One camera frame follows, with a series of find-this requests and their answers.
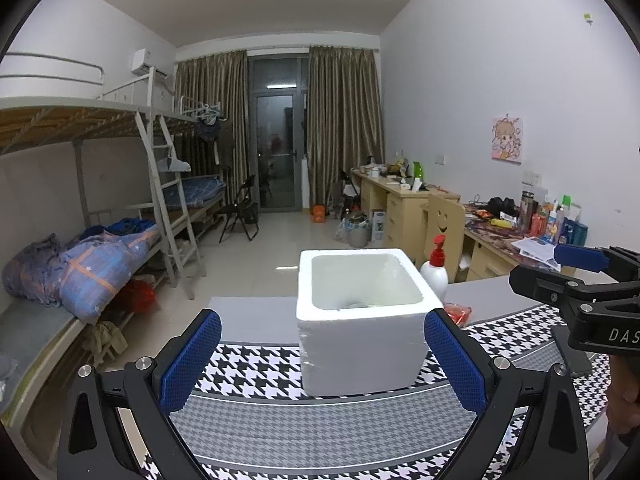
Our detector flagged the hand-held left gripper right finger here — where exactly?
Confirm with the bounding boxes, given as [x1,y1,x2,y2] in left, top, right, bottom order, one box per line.
[424,308,591,480]

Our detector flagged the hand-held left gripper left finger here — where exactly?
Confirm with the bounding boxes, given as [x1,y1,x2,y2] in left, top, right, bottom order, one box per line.
[56,308,223,480]

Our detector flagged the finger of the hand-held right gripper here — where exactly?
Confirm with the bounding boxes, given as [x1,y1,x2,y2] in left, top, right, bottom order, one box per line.
[553,243,640,281]
[509,265,640,321]

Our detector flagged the white foam box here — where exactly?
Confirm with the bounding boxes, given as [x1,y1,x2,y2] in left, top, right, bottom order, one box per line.
[296,248,445,397]

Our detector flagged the person's right hand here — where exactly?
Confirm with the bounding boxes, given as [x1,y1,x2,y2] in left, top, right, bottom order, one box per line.
[606,355,640,441]

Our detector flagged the printed papers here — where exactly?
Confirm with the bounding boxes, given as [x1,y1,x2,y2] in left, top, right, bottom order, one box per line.
[510,236,563,268]

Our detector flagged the row of toiletry bottles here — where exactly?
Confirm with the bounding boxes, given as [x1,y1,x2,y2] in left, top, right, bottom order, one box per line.
[517,190,591,247]

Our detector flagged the red plastic cup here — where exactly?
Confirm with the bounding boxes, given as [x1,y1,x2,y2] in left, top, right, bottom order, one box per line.
[444,302,473,329]

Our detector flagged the desk with patterned cloth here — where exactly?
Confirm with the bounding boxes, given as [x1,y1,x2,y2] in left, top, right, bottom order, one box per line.
[462,202,591,283]

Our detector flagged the red bag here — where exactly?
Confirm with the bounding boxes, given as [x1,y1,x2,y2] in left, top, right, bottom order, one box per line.
[125,280,158,316]

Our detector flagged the white bottle with red pump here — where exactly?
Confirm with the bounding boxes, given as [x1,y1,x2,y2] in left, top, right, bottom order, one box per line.
[420,235,449,306]

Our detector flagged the black headphones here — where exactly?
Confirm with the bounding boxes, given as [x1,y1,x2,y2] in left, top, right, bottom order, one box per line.
[487,196,518,217]

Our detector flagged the beige cloth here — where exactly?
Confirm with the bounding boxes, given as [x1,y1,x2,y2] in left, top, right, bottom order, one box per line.
[82,321,128,366]

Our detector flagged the wooden chair with smiley face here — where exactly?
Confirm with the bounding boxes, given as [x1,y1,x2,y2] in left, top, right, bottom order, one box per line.
[422,191,467,283]

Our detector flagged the blue quilt with orange stripes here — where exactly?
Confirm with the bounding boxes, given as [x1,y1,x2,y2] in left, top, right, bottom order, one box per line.
[2,232,161,325]

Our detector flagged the white bunk bed ladder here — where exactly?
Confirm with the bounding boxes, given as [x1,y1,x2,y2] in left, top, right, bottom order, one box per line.
[134,110,208,301]

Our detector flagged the houndstooth table mat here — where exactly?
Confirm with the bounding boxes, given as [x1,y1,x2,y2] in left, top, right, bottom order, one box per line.
[142,305,611,480]

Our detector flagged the blue crumpled clothing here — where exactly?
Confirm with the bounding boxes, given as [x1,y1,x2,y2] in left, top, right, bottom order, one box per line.
[80,217,156,238]

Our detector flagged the light wooden desk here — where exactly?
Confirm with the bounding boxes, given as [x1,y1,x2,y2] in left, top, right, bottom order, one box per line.
[351,169,461,256]

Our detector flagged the black folding chair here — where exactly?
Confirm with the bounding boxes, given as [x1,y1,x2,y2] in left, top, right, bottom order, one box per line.
[218,175,261,243]

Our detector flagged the blue plaid bedding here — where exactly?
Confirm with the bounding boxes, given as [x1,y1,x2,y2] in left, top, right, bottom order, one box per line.
[167,176,227,211]

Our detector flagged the white hanging holder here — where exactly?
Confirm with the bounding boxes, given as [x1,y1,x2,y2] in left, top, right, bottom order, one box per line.
[155,155,191,176]

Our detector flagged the glass balcony door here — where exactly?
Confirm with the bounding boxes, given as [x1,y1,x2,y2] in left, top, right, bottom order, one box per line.
[247,55,310,211]

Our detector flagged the dark hanging clothes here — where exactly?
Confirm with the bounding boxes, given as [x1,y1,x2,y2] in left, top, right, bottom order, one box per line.
[195,115,221,143]

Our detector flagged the white metal bunk bed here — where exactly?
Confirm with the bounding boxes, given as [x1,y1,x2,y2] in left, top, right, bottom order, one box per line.
[0,52,208,431]
[150,95,228,226]

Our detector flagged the brown curtain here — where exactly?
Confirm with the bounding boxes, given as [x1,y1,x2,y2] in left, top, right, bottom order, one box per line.
[306,46,386,211]
[175,50,249,211]

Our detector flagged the white air conditioner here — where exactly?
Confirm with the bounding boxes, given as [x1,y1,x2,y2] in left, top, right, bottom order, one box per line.
[131,49,169,80]

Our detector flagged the pink cartoon wall poster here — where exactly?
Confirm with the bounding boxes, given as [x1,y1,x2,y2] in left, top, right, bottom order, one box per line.
[491,116,524,163]

